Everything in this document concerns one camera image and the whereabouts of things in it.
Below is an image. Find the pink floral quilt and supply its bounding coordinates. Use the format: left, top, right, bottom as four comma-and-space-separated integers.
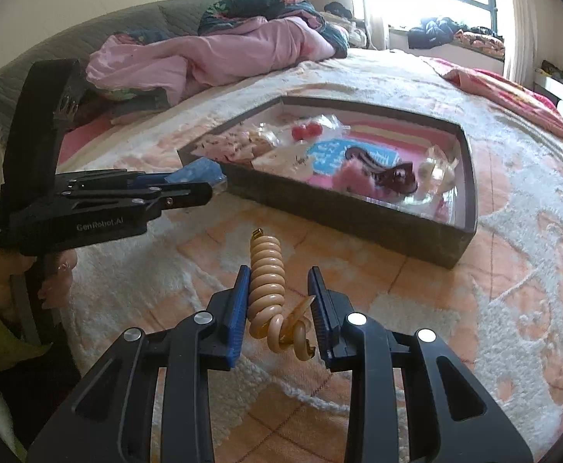
86, 0, 350, 107

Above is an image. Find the cream peach patterned blanket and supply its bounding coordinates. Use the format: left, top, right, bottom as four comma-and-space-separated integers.
59, 48, 563, 463

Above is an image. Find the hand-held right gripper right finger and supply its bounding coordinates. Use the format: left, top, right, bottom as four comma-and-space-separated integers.
308, 266, 536, 463

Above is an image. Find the clear yellowish packet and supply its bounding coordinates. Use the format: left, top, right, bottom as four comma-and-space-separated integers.
417, 147, 458, 203

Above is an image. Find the beige spiral hair tie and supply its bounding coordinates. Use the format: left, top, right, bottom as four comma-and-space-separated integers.
248, 226, 318, 362

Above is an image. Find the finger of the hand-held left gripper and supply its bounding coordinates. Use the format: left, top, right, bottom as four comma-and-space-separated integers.
66, 169, 178, 191
62, 182, 214, 215

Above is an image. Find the cream curtain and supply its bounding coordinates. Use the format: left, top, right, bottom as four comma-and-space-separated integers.
346, 0, 393, 51
504, 0, 553, 88

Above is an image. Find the blue packet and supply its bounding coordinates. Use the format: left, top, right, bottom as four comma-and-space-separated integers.
168, 159, 228, 193

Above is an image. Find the red pink blanket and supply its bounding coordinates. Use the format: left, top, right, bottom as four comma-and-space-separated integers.
421, 56, 563, 150

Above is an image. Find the grey quilted headboard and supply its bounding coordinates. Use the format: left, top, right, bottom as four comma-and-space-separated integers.
0, 0, 224, 131

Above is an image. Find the dark clothes pile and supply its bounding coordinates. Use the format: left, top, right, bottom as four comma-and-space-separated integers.
407, 17, 470, 50

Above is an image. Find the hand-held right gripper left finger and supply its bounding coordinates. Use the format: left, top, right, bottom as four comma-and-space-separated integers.
28, 266, 253, 463

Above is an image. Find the shallow brown cardboard box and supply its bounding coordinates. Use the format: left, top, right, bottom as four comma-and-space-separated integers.
178, 95, 478, 271

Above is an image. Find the polka dot hair bow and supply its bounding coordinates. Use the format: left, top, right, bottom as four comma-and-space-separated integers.
199, 128, 275, 162

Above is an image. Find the clear packet with white card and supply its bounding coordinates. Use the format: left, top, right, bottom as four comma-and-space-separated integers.
253, 145, 321, 179

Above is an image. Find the white desk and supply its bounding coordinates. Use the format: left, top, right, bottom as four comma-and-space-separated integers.
532, 60, 563, 121

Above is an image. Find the pink bed sheet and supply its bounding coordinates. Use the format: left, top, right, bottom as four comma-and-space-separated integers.
59, 118, 118, 167

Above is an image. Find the red bead hair tie packet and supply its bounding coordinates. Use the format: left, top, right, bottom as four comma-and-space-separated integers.
281, 115, 350, 148

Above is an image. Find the colourful folded bedding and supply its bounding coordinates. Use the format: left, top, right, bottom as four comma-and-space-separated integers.
455, 29, 507, 56

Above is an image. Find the brown hair clip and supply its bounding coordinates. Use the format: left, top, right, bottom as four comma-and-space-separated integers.
344, 147, 420, 196

